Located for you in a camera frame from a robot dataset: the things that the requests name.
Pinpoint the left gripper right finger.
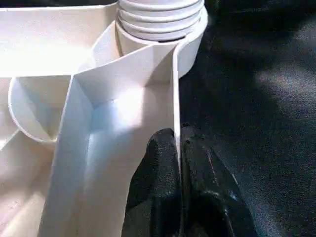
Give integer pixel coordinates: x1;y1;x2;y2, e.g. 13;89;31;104
180;123;258;237

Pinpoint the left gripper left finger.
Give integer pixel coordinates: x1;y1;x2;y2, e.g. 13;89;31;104
121;128;181;237

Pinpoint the white plastic table top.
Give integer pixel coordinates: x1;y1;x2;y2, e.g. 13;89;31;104
0;2;209;237

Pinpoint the white plastic table leg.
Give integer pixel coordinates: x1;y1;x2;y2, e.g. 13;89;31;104
117;0;205;42

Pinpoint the black plastic mat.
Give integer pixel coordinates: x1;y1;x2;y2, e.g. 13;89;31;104
178;0;316;237

